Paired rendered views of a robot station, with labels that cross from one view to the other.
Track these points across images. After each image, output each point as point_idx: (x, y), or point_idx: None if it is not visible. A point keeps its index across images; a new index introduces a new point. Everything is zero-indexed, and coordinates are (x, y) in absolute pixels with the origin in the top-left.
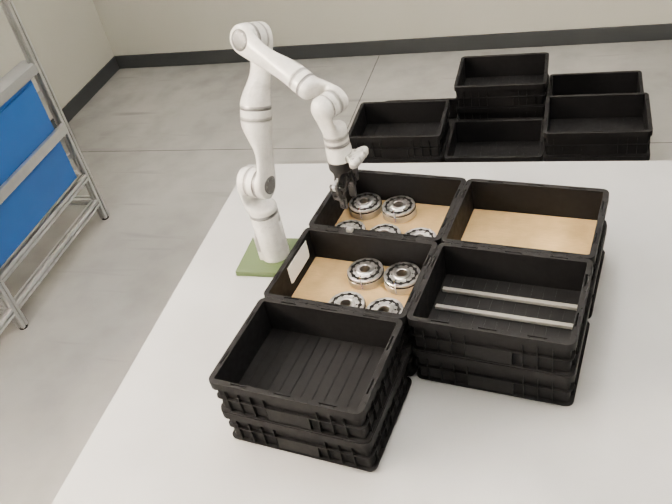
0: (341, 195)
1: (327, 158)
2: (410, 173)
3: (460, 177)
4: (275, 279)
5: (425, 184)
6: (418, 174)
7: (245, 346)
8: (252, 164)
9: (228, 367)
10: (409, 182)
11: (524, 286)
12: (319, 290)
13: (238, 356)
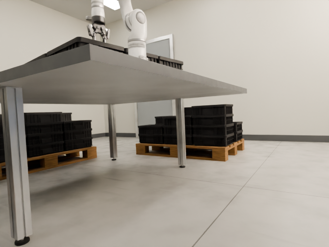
0: (105, 36)
1: (104, 15)
2: (58, 46)
3: (47, 52)
4: (151, 55)
5: (57, 53)
6: (57, 47)
7: (170, 64)
8: (84, 45)
9: (177, 64)
10: (61, 50)
11: None
12: None
13: (173, 64)
